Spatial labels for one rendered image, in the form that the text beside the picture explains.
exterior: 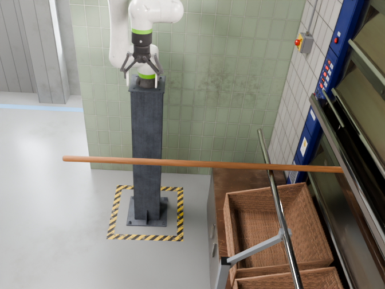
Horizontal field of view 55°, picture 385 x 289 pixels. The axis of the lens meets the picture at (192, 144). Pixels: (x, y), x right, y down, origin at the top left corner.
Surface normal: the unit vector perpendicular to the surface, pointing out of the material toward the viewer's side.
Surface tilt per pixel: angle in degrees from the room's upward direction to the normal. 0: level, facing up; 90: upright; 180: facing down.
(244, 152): 90
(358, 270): 70
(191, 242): 0
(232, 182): 0
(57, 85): 90
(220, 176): 0
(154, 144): 90
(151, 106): 90
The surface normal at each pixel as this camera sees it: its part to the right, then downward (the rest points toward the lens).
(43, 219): 0.07, -0.79
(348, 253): -0.91, -0.32
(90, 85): 0.00, 0.62
